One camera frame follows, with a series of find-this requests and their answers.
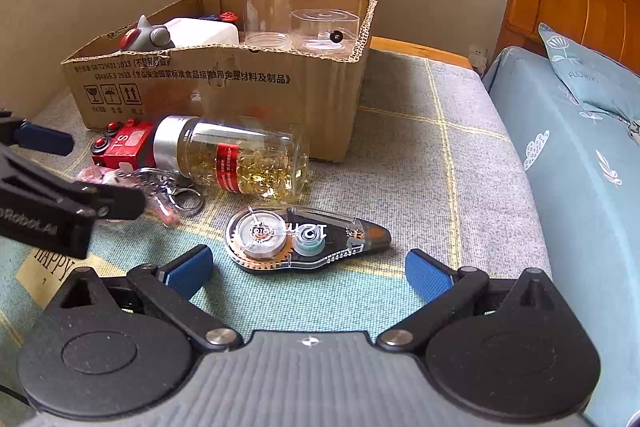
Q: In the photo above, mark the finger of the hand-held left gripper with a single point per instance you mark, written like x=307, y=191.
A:
x=45, y=139
x=115, y=202

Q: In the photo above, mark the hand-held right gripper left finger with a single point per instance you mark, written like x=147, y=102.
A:
x=192, y=269

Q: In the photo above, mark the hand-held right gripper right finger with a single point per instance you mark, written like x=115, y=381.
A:
x=425, y=274

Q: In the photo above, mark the red toy car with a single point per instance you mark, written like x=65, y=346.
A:
x=125, y=147

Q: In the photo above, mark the clear correction tape dispenser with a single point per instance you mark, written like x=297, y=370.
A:
x=300, y=239

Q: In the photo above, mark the glass bottle of gold capsules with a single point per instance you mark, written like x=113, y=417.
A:
x=240, y=157

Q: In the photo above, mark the grey mouse figurine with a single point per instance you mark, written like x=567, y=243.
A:
x=150, y=38

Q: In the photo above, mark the cardboard box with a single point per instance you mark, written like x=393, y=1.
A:
x=250, y=107

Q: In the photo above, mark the white plastic bottle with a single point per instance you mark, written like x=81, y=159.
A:
x=200, y=32

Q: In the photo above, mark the clear tall cup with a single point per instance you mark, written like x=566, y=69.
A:
x=267, y=7

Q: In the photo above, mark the clear round container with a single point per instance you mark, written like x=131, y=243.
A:
x=325, y=32

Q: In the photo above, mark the checked grey green blanket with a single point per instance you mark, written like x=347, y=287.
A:
x=425, y=157

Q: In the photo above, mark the bed with blue floral sheet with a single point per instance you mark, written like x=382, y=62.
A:
x=575, y=207

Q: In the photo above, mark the small red round object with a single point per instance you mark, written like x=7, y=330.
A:
x=228, y=15

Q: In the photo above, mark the blue floral pillow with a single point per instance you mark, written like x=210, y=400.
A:
x=595, y=77

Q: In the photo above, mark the white wall outlet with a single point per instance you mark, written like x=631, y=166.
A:
x=477, y=57

